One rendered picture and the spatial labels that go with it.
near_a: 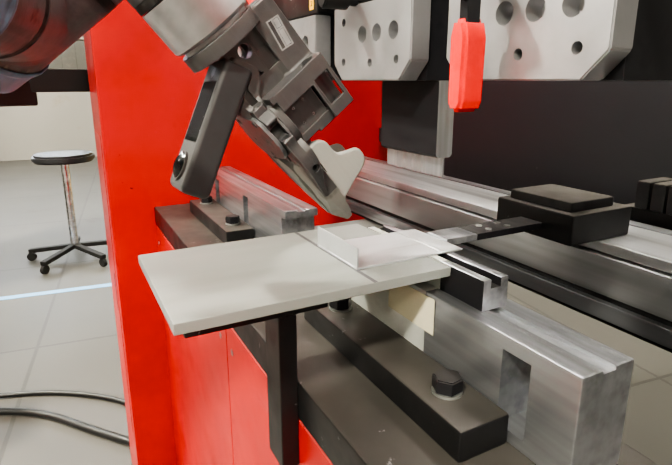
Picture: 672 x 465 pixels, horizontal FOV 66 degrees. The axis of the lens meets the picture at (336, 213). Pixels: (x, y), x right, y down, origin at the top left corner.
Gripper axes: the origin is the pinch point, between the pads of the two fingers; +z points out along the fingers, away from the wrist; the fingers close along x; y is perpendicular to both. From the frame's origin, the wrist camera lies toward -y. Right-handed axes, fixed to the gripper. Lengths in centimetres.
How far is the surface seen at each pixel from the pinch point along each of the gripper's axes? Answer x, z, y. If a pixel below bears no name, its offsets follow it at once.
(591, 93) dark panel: 17, 30, 53
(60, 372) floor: 180, 59, -93
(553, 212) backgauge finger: -3.2, 19.9, 19.8
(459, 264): -6.4, 11.0, 4.9
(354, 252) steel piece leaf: -3.8, 2.3, -2.0
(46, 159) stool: 319, 6, -46
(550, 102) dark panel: 26, 32, 52
